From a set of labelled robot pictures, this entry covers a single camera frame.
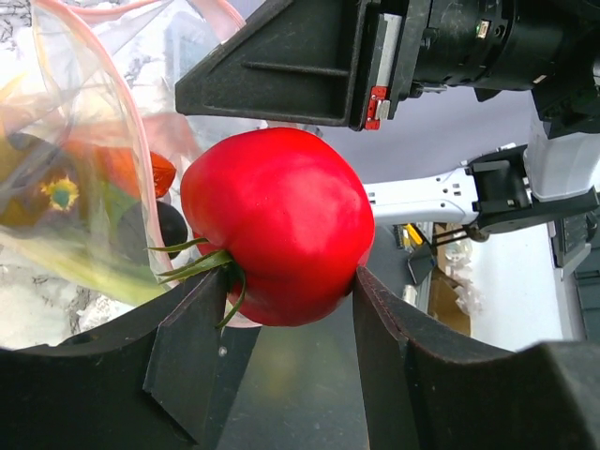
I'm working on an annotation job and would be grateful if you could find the clear pink-dotted zip bag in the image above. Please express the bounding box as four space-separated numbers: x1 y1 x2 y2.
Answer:
0 0 263 329

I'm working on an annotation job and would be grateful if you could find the orange carrot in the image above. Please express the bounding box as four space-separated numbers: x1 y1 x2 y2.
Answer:
65 140 178 198

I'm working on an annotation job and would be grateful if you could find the dark purple round fruit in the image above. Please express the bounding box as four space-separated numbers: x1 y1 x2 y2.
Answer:
0 133 188 263

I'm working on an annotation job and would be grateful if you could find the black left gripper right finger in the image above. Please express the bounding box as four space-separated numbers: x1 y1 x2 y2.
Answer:
352 267 599 449

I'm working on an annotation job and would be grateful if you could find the red tomato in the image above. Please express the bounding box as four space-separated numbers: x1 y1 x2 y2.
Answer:
161 127 375 327

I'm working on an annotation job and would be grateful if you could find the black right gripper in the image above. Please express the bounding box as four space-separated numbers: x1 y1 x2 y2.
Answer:
175 1 581 130

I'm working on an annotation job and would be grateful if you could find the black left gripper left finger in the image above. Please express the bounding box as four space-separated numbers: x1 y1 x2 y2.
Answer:
1 269 242 449

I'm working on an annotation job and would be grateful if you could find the green celery stalk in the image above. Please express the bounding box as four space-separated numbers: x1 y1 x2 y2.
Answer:
1 234 167 307

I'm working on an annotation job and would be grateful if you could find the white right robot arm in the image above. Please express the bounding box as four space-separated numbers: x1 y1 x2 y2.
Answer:
175 1 599 240

